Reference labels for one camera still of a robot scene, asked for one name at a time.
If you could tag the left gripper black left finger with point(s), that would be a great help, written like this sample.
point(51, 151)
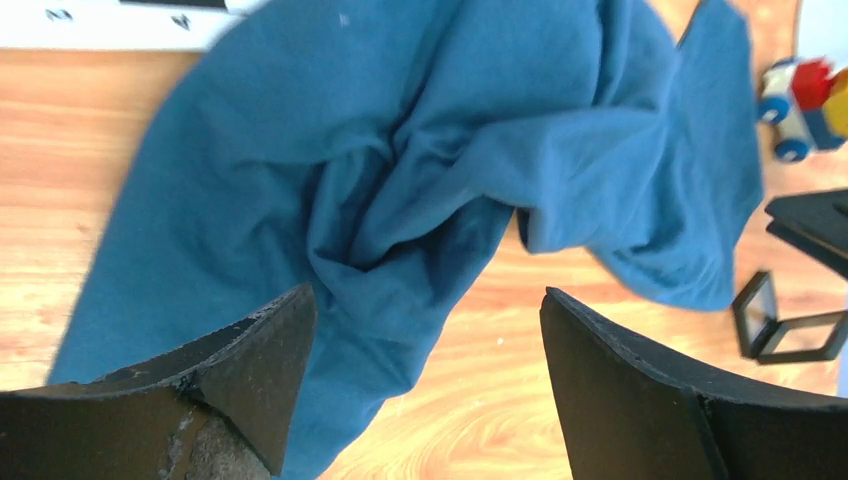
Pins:
point(218, 407)

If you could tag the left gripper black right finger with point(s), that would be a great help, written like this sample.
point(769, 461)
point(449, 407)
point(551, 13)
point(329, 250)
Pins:
point(632, 408)

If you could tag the blue shirt garment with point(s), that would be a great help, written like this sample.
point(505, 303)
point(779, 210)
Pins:
point(380, 149)

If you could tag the black right robot gripper part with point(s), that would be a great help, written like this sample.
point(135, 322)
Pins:
point(814, 223)

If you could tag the colourful toy train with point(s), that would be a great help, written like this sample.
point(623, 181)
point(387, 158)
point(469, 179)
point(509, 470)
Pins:
point(805, 100)

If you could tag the black white checkerboard sheet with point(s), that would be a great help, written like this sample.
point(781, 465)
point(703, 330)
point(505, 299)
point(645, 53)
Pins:
point(182, 26)

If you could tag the black wire cube frame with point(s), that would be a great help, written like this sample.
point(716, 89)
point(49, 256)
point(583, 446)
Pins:
point(760, 331)

